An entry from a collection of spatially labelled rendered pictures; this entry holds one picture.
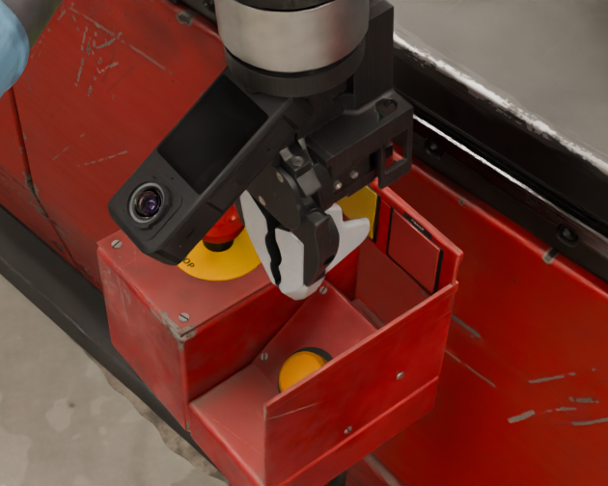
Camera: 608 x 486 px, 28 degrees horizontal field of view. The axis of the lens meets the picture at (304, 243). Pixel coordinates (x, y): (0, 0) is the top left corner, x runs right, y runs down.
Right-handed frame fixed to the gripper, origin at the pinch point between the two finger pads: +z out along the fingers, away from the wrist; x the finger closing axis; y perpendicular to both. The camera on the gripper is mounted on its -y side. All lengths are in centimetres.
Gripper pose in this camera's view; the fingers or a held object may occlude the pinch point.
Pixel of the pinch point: (284, 287)
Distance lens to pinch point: 75.1
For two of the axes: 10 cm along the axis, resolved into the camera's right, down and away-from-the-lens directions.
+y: 7.8, -5.1, 3.6
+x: -6.2, -6.0, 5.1
